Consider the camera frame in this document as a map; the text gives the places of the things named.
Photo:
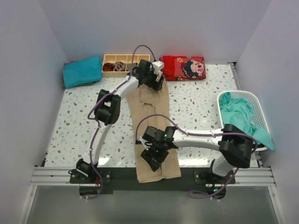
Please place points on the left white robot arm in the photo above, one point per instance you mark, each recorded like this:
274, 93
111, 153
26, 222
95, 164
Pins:
108, 108

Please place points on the white plastic laundry basket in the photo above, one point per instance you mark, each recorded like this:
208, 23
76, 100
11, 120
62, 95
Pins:
254, 100

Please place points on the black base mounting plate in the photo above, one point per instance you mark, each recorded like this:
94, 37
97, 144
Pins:
125, 179

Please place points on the brown floral fabric item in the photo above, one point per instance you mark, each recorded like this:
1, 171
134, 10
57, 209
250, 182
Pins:
120, 66

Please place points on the wooden compartment box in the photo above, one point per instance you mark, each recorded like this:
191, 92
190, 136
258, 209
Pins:
126, 58

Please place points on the beige t shirt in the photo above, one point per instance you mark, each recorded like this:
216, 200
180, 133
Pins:
143, 102

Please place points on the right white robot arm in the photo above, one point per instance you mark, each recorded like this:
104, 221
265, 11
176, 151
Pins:
234, 145

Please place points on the teal shirt in basket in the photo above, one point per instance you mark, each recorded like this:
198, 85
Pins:
240, 116

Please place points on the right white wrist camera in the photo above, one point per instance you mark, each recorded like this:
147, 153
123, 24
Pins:
143, 142

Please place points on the folded teal t shirt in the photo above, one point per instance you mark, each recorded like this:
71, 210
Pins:
82, 72

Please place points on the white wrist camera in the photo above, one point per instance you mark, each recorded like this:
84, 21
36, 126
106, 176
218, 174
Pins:
143, 142
158, 66

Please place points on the red cartoon folded cloth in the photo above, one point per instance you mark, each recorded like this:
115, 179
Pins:
183, 68

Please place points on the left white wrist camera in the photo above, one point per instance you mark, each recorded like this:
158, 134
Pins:
158, 66

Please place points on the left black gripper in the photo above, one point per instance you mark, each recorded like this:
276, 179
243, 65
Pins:
155, 85

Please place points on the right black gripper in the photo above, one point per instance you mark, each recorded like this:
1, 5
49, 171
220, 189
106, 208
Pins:
147, 155

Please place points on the grey fabric item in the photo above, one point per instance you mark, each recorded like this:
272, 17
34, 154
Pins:
130, 66

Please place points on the orange black fabric item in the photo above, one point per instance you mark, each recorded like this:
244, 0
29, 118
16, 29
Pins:
108, 67

